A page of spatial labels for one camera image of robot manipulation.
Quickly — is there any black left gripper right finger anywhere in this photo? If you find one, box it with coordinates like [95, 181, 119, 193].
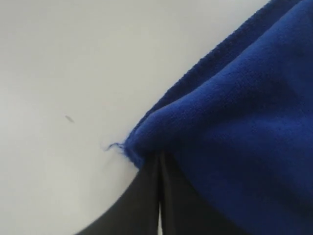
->
[159, 154, 245, 235]

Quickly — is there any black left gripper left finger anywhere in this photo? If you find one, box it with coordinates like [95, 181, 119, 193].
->
[78, 157, 159, 235]

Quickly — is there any blue towel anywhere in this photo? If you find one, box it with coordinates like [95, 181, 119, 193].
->
[123, 0, 313, 235]

